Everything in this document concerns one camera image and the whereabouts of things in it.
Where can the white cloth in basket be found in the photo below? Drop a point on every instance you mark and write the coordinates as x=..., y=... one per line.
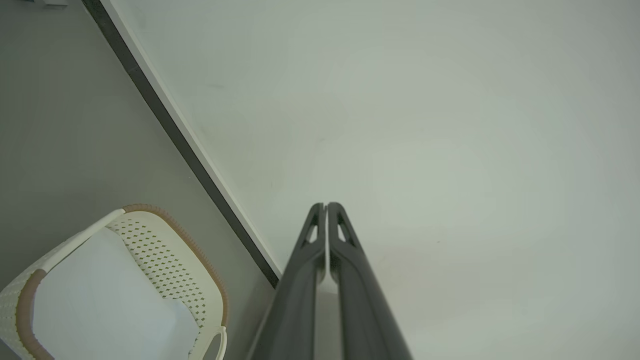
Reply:
x=105, y=305

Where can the white woven laundry basket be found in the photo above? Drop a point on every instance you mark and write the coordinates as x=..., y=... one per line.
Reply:
x=165, y=260

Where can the white and black baseboard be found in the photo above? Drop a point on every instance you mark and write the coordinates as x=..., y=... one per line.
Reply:
x=180, y=135

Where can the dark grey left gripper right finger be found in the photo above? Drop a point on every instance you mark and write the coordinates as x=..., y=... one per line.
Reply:
x=365, y=310

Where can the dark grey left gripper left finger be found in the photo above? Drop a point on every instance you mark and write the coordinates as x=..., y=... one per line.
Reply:
x=295, y=305

